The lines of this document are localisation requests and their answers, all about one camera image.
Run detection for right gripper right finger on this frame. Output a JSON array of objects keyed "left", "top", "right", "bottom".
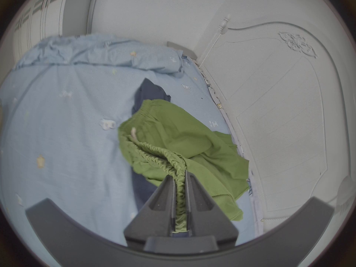
[{"left": 184, "top": 171, "right": 239, "bottom": 245}]

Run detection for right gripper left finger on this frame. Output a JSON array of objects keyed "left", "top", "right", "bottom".
[{"left": 124, "top": 175, "right": 177, "bottom": 245}]

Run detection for green shorts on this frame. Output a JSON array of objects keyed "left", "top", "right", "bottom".
[{"left": 118, "top": 99, "right": 250, "bottom": 234}]

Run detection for dark blue garment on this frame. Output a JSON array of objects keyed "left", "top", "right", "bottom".
[{"left": 131, "top": 78, "right": 171, "bottom": 213}]

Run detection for bed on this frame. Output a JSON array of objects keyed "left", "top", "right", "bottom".
[{"left": 0, "top": 13, "right": 355, "bottom": 247}]

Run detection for pale blue quilt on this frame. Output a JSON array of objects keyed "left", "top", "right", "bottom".
[{"left": 12, "top": 34, "right": 184, "bottom": 78}]

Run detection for grey bedside table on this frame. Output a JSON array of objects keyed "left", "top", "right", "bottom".
[{"left": 167, "top": 41, "right": 198, "bottom": 60}]

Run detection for white wardrobe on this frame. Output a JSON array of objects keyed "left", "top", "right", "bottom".
[{"left": 11, "top": 0, "right": 70, "bottom": 66}]

